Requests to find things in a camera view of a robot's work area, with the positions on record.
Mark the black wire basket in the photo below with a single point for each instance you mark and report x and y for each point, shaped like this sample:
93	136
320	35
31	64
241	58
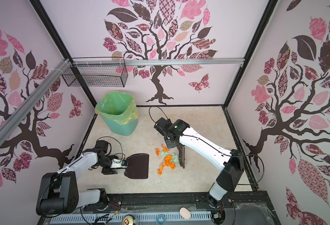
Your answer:
96	72

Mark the green scrap front right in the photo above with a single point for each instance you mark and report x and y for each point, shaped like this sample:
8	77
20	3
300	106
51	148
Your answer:
174	157

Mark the green bin with liner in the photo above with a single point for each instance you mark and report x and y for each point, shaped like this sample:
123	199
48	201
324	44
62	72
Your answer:
119	111

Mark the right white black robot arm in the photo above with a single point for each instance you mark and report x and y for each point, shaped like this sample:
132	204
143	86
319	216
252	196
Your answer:
230	163

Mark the silver aluminium rail back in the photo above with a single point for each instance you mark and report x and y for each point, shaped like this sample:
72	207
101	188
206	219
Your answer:
212	61

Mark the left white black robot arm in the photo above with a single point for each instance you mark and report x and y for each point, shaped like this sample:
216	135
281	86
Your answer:
59	194

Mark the silver aluminium rail left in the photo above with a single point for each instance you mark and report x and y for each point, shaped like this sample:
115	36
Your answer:
19	114

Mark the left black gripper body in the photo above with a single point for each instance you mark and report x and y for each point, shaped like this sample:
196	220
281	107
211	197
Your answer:
106	164

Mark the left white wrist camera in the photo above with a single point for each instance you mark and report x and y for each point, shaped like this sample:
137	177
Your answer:
119	164

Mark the small orange scrap centre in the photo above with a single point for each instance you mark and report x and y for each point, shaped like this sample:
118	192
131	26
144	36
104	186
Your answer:
157	151

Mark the orange twisted scrap front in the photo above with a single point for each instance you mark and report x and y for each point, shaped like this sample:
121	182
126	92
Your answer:
160	170

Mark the dark brown hand brush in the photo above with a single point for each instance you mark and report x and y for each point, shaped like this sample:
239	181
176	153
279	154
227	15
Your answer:
181	149

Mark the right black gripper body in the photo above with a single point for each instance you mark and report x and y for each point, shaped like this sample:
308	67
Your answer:
168	144

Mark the orange scrap right middle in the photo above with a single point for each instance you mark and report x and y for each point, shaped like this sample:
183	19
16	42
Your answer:
168	158

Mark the beige oval disc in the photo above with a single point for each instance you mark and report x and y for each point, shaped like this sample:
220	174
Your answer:
185	213

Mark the silver aluminium rail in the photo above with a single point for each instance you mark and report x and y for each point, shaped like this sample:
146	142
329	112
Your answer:
212	61
19	114

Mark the dark brown dustpan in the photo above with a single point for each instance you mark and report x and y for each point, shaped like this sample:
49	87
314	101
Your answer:
137	166

